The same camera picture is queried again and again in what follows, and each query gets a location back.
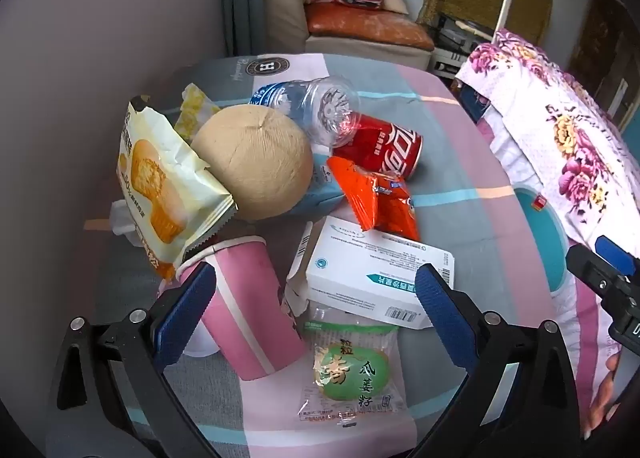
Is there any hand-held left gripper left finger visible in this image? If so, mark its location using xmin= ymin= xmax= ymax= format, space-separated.
xmin=47 ymin=262 xmax=221 ymax=458

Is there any beige sofa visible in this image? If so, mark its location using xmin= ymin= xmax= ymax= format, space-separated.
xmin=262 ymin=0 xmax=436 ymax=71

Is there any clear plastic water bottle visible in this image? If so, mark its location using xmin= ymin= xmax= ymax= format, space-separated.
xmin=248 ymin=77 xmax=362 ymax=146

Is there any dark wooden cabinet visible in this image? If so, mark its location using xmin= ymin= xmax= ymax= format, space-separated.
xmin=570 ymin=0 xmax=631 ymax=109

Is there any light blue packet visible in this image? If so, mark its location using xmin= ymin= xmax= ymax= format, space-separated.
xmin=285 ymin=148 xmax=346 ymax=217

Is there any white crumpled paper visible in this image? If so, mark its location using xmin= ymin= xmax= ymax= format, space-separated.
xmin=111 ymin=199 xmax=137 ymax=235

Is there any red cola can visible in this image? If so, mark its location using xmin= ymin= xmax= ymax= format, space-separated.
xmin=331 ymin=113 xmax=424 ymax=182

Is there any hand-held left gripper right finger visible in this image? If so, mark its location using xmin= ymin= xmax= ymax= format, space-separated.
xmin=415 ymin=263 xmax=593 ymax=458

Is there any black stereo stack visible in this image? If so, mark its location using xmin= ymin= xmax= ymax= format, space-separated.
xmin=432 ymin=13 xmax=496 ymax=76

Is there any pink paper cup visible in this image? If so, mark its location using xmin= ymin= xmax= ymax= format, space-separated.
xmin=175 ymin=234 xmax=308 ymax=382

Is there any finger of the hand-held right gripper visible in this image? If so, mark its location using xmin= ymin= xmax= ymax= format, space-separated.
xmin=566 ymin=244 xmax=640 ymax=319
xmin=595 ymin=235 xmax=640 ymax=279

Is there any white medicine box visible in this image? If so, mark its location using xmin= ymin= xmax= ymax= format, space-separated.
xmin=284 ymin=215 xmax=457 ymax=331

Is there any orange snack wrapper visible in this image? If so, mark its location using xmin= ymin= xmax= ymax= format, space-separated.
xmin=326 ymin=155 xmax=421 ymax=245

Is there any yellow cake snack packet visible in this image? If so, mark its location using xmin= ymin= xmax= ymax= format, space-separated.
xmin=116 ymin=95 xmax=236 ymax=281

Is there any dark blue bed base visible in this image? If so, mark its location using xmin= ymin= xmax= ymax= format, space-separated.
xmin=457 ymin=80 xmax=493 ymax=121

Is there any teal plastic bin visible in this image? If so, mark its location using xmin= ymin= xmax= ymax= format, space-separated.
xmin=510 ymin=185 xmax=571 ymax=291

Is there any tan peeled coconut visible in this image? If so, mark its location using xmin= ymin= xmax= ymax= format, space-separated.
xmin=190 ymin=105 xmax=314 ymax=222

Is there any person's right hand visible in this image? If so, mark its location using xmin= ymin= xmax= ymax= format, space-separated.
xmin=589 ymin=352 xmax=623 ymax=434

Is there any floral pink quilt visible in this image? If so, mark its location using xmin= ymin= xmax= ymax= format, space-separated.
xmin=452 ymin=29 xmax=640 ymax=419

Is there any yellow white tissue wrapper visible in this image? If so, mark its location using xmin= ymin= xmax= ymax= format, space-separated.
xmin=172 ymin=83 xmax=222 ymax=141

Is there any clear green pastry packet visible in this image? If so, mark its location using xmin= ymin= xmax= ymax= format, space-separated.
xmin=297 ymin=304 xmax=407 ymax=428

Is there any orange seat cushion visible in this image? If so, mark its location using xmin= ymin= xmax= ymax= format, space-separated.
xmin=305 ymin=3 xmax=435 ymax=49

